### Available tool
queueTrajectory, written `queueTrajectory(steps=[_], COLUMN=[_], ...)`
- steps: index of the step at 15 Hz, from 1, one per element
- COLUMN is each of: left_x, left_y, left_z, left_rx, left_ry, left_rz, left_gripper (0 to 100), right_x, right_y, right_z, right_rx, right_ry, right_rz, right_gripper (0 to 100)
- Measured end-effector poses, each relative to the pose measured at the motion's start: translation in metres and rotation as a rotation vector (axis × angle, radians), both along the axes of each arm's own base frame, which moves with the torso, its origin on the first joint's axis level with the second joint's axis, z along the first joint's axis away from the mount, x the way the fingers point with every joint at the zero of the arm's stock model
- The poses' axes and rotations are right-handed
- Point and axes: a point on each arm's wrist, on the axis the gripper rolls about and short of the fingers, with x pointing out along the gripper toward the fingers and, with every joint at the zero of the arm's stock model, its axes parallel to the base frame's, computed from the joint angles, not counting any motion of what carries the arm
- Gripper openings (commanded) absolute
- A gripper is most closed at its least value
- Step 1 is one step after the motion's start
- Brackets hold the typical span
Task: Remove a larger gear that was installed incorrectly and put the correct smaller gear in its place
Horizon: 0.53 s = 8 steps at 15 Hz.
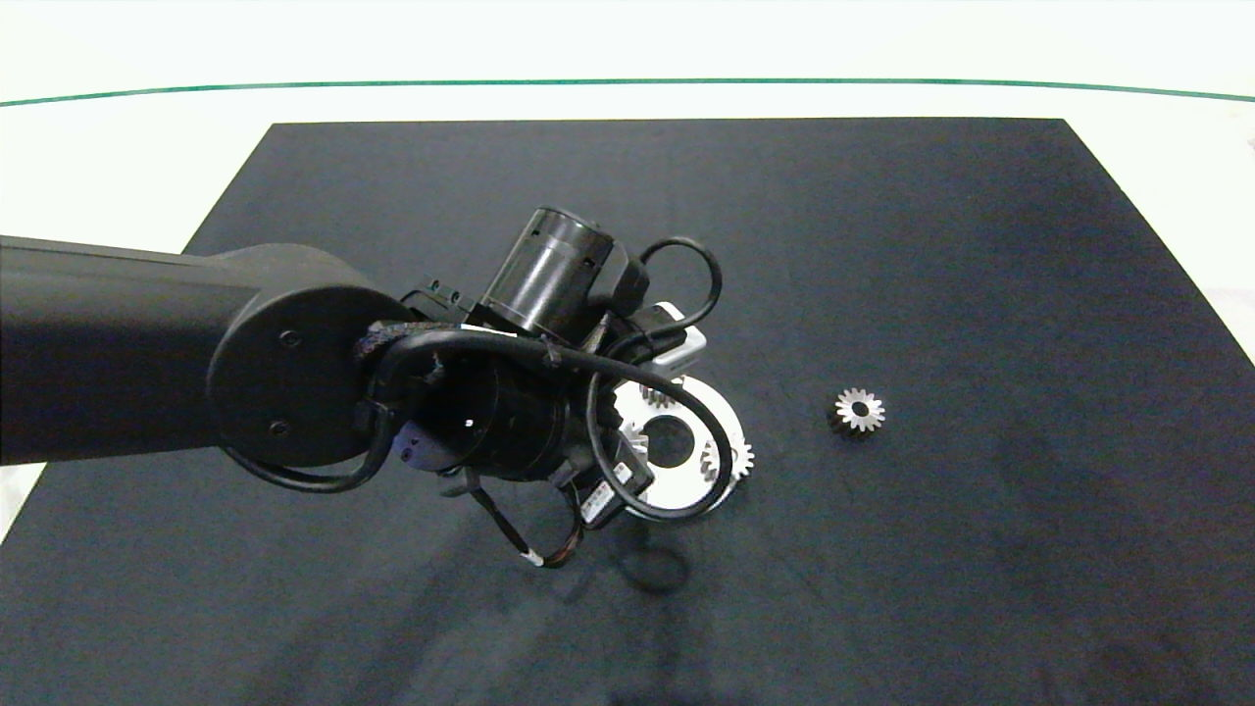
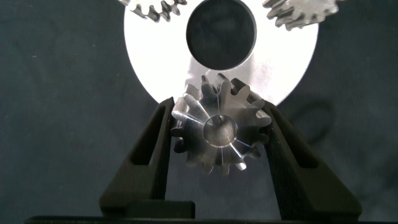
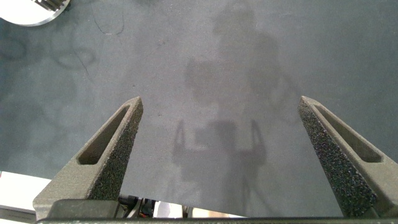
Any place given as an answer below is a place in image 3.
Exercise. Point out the round white plate with pins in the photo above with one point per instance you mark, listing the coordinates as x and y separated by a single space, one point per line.
21 14

